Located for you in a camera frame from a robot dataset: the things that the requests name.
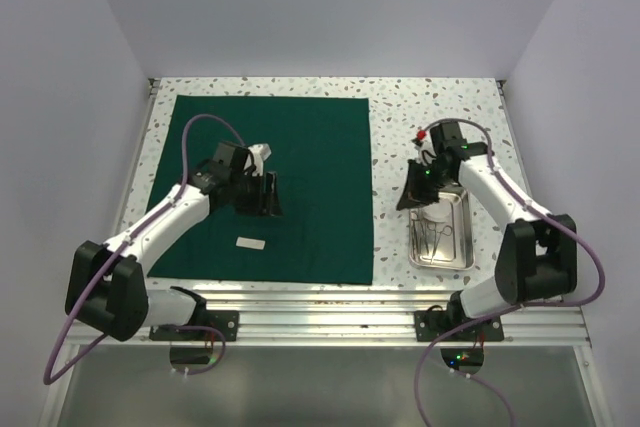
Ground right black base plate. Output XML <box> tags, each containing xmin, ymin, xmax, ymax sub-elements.
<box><xmin>413</xmin><ymin>305</ymin><xmax>505</xmax><ymax>342</ymax></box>

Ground steel forceps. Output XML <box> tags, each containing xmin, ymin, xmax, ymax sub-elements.
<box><xmin>426</xmin><ymin>220</ymin><xmax>453</xmax><ymax>266</ymax></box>

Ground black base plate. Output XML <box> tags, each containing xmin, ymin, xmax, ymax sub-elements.
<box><xmin>413</xmin><ymin>305</ymin><xmax>505</xmax><ymax>342</ymax></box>
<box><xmin>149</xmin><ymin>310</ymin><xmax>240</xmax><ymax>342</ymax></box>

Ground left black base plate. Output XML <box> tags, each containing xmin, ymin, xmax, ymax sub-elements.
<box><xmin>149</xmin><ymin>310</ymin><xmax>240</xmax><ymax>342</ymax></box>

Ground white packet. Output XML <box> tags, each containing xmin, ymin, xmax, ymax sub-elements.
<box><xmin>236</xmin><ymin>237</ymin><xmax>266</xmax><ymax>251</ymax></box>

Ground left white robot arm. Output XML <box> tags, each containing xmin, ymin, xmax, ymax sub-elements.
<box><xmin>65</xmin><ymin>142</ymin><xmax>282</xmax><ymax>341</ymax></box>

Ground steel surgical scissors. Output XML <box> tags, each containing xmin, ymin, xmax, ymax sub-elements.
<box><xmin>409</xmin><ymin>209</ymin><xmax>436</xmax><ymax>256</ymax></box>

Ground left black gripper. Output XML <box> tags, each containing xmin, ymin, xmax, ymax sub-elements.
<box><xmin>229</xmin><ymin>170</ymin><xmax>281</xmax><ymax>217</ymax></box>

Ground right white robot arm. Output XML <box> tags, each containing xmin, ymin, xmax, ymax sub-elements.
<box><xmin>396</xmin><ymin>119</ymin><xmax>578</xmax><ymax>340</ymax></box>

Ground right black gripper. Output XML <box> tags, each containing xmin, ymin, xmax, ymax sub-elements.
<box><xmin>396</xmin><ymin>159</ymin><xmax>453</xmax><ymax>212</ymax></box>

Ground stainless steel tray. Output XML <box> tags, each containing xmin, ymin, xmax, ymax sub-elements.
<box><xmin>409</xmin><ymin>186</ymin><xmax>475</xmax><ymax>271</ymax></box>

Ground green surgical cloth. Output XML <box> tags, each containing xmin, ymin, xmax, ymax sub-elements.
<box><xmin>148</xmin><ymin>96</ymin><xmax>374</xmax><ymax>285</ymax></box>

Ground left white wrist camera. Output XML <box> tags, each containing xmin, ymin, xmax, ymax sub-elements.
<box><xmin>246</xmin><ymin>143</ymin><xmax>272</xmax><ymax>168</ymax></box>

